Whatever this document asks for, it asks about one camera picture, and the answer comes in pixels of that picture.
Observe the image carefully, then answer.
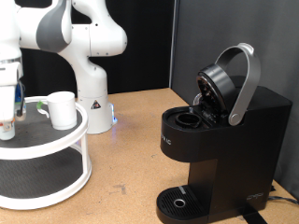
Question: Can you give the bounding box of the white mug green-taped handle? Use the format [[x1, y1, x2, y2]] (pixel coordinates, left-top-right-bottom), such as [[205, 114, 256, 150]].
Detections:
[[36, 91, 78, 131]]

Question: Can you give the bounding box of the black backdrop curtain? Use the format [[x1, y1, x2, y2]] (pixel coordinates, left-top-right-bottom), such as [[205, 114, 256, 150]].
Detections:
[[13, 0, 176, 99]]

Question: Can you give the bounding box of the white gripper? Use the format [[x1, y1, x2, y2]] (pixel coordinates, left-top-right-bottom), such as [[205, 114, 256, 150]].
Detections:
[[0, 58, 24, 131]]

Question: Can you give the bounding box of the black tape strip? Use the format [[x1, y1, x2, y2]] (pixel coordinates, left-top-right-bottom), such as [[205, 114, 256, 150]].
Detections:
[[237, 204, 268, 224]]

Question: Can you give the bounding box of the black drip tray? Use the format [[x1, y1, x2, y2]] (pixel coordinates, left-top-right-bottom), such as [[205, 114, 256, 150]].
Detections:
[[155, 185, 209, 224]]

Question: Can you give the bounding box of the silver Keurig lid handle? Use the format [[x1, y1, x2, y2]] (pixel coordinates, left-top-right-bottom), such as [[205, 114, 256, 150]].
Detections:
[[214, 42, 262, 127]]

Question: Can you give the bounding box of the black Keurig coffee machine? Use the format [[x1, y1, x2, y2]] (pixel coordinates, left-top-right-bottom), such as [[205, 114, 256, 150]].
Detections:
[[155, 63, 293, 224]]

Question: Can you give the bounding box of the black power cable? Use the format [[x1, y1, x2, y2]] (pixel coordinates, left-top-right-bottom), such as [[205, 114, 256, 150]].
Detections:
[[268, 186, 299, 206]]

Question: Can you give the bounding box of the white two-tier turntable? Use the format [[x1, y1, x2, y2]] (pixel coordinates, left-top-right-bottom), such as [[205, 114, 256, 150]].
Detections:
[[0, 95, 93, 211]]

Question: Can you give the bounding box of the white coffee pod orange lid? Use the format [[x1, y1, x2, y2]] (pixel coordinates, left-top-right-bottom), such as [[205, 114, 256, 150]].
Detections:
[[0, 123, 16, 142]]

